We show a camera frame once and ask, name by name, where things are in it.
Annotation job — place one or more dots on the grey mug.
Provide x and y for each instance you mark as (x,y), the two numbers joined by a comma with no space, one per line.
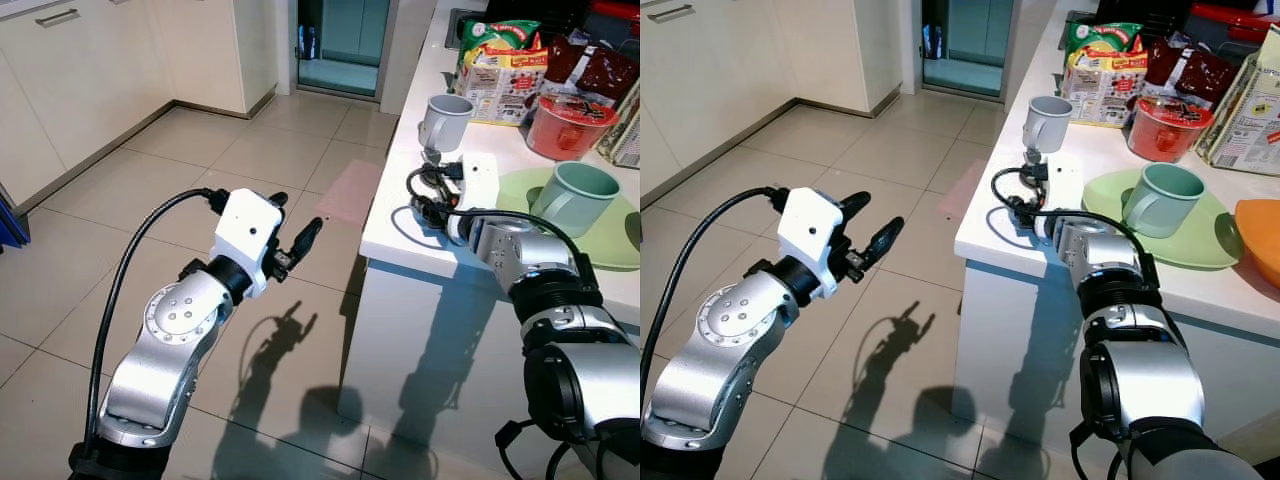
(445,125)
(1048,125)

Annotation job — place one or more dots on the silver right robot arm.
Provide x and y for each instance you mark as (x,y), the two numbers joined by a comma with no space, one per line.
(1140,380)
(580,380)

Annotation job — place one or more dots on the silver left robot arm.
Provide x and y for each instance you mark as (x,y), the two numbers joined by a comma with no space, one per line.
(720,335)
(165,330)

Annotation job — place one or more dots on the pink floor mat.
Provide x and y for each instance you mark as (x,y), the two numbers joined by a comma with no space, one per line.
(350,192)
(962,190)

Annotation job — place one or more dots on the white yellow snack box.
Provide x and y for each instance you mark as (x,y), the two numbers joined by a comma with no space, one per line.
(1100,95)
(495,90)

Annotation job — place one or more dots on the red plastic bowl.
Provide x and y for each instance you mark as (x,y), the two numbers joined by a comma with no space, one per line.
(1160,140)
(560,140)

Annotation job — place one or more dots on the glass door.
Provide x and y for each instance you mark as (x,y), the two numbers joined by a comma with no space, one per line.
(970,45)
(345,45)

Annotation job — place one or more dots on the pale green mug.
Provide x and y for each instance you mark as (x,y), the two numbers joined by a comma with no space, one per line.
(570,205)
(1160,210)

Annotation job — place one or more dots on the green snack bag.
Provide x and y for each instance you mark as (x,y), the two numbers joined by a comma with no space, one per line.
(500,35)
(1100,38)

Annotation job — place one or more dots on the white kitchen island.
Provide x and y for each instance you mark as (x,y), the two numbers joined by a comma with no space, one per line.
(430,330)
(1030,340)

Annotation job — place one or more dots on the dark red foil bag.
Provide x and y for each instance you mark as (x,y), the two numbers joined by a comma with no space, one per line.
(1190,75)
(590,70)

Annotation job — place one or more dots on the light green plate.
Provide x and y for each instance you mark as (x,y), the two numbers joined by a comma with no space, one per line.
(610,248)
(1205,248)

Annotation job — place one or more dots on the white kitchen cabinets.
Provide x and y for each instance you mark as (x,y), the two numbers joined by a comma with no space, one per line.
(100,80)
(730,70)

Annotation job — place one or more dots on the beige printed carton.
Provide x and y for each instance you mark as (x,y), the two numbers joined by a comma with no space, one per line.
(1250,120)
(628,135)

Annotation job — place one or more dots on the red and black container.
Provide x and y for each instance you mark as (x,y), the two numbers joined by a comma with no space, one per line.
(1235,20)
(615,15)

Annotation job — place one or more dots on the orange bowl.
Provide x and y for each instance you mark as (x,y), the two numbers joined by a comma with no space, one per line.
(1262,240)

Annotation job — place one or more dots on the blue flat object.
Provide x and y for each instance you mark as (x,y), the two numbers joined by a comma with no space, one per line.
(12,218)

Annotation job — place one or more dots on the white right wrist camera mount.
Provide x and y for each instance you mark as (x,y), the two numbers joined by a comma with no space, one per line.
(480,180)
(1068,185)

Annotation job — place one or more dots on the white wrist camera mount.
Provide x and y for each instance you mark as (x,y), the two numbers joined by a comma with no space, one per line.
(245,225)
(810,230)
(1068,185)
(480,180)

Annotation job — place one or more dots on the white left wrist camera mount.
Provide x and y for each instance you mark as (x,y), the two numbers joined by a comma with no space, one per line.
(810,230)
(245,225)

